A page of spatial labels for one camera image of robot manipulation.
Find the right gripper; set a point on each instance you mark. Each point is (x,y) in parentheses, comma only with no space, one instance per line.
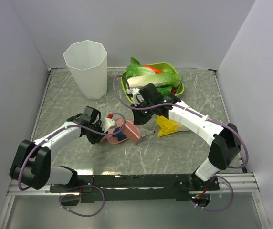
(138,118)

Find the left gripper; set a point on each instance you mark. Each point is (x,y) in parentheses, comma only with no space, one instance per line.
(94,140)

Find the pink dustpan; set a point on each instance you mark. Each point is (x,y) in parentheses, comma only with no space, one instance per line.
(112,140)

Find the pink hand brush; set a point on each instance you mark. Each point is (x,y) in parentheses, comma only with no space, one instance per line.
(131,131)

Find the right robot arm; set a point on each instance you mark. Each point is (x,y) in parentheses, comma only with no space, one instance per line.
(223,141)

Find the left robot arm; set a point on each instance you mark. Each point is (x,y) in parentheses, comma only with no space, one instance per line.
(32,165)

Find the grey paper scrap left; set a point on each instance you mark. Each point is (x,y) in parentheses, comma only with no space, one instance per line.
(146,132)

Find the dark blue paper scrap left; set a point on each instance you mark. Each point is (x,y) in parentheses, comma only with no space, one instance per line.
(120,136)

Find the yellow napa cabbage toy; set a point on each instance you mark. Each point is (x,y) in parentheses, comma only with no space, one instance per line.
(169,126)

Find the large green cabbage toy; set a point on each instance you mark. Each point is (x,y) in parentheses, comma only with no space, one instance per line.
(158,80)

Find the green leafy lettuce toy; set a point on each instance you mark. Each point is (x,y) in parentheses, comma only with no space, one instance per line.
(136,69)

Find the orange carrot toy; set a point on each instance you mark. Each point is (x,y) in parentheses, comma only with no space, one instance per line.
(156,70)

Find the green plastic tray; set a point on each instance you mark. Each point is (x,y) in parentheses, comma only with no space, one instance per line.
(166,67)

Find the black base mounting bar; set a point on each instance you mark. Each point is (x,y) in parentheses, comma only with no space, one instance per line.
(137,187)

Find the translucent white plastic bin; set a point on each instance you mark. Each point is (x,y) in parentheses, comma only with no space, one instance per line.
(87,62)

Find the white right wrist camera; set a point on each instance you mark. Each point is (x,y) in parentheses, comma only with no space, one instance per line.
(135,96)

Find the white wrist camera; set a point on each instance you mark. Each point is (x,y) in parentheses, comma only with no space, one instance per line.
(107,124)
(135,96)

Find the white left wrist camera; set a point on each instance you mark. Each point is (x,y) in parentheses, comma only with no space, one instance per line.
(107,124)

